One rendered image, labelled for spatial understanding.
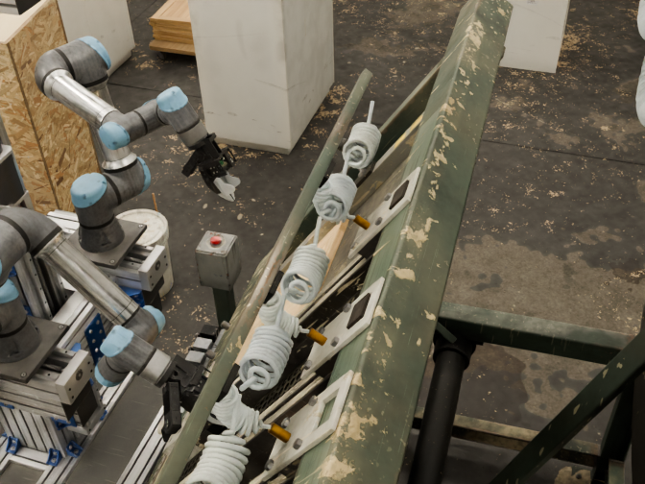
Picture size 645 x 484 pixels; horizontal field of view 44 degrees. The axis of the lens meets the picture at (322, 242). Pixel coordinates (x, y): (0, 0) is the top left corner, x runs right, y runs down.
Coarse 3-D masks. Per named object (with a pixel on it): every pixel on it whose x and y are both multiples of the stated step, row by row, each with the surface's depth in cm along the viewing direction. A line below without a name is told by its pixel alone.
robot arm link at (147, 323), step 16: (16, 208) 186; (32, 224) 186; (48, 224) 189; (32, 240) 187; (48, 240) 188; (64, 240) 192; (48, 256) 190; (64, 256) 190; (80, 256) 193; (64, 272) 191; (80, 272) 192; (96, 272) 194; (80, 288) 193; (96, 288) 193; (112, 288) 195; (96, 304) 194; (112, 304) 194; (128, 304) 196; (112, 320) 196; (128, 320) 195; (144, 320) 197; (160, 320) 200; (144, 336) 195
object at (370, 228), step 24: (408, 192) 137; (360, 216) 147; (384, 216) 141; (360, 240) 146; (360, 264) 151; (336, 288) 156; (360, 288) 155; (312, 312) 163; (336, 312) 161; (288, 360) 175; (240, 384) 186; (216, 432) 202; (192, 456) 212
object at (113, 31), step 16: (64, 0) 499; (80, 0) 514; (96, 0) 531; (112, 0) 549; (64, 16) 502; (80, 16) 517; (96, 16) 534; (112, 16) 553; (128, 16) 571; (80, 32) 520; (96, 32) 538; (112, 32) 556; (128, 32) 575; (112, 48) 560; (128, 48) 579; (112, 64) 564
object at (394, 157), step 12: (420, 120) 199; (408, 132) 203; (408, 144) 204; (384, 156) 212; (396, 156) 207; (408, 156) 206; (384, 168) 210; (372, 180) 214; (384, 180) 213; (360, 192) 218; (372, 192) 217; (360, 204) 220; (324, 228) 230; (312, 240) 234; (288, 264) 244
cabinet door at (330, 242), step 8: (344, 224) 220; (328, 232) 227; (336, 232) 217; (344, 232) 218; (328, 240) 220; (336, 240) 215; (328, 248) 214; (336, 248) 213; (328, 256) 210; (328, 264) 208; (288, 304) 217; (296, 304) 208; (304, 304) 198; (288, 312) 211; (296, 312) 203; (256, 320) 245; (248, 336) 241; (248, 344) 234; (240, 352) 236
